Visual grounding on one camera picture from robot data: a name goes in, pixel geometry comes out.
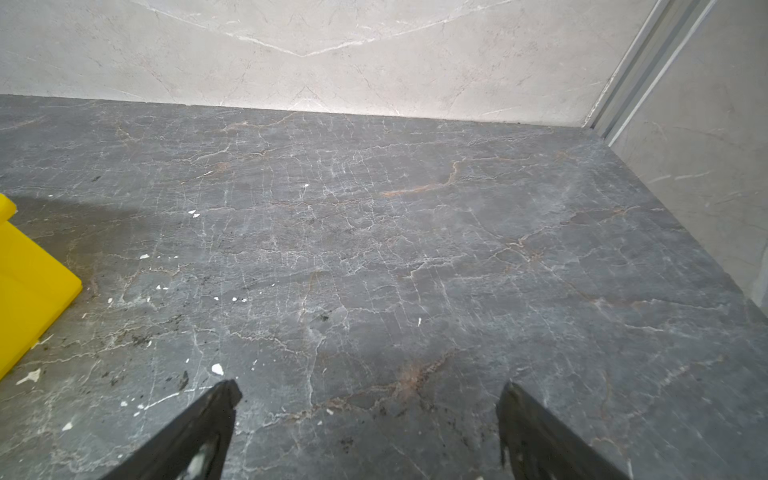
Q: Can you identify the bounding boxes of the yellow plastic bin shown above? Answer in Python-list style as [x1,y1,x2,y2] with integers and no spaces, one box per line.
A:
[1,196,82,375]

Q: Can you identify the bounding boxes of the aluminium frame post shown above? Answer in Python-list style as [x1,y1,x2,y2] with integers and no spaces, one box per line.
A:
[583,0,716,145]

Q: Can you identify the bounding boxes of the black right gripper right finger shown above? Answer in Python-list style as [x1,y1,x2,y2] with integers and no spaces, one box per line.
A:
[496,381,627,480]

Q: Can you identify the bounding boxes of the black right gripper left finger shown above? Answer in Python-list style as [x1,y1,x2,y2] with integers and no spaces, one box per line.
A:
[104,380,242,480]

